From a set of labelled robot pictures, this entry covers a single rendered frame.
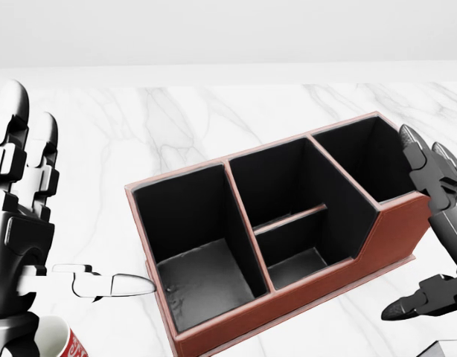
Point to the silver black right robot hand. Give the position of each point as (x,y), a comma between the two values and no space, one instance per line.
(446,230)

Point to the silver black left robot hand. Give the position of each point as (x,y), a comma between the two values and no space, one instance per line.
(25,241)

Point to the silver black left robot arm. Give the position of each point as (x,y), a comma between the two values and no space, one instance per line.
(9,334)

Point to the red-brown desk caddy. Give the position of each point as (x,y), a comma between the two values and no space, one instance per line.
(396,230)

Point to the flat grey book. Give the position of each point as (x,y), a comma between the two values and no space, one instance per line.
(435,351)

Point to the red and white mug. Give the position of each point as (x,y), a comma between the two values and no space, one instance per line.
(51,336)

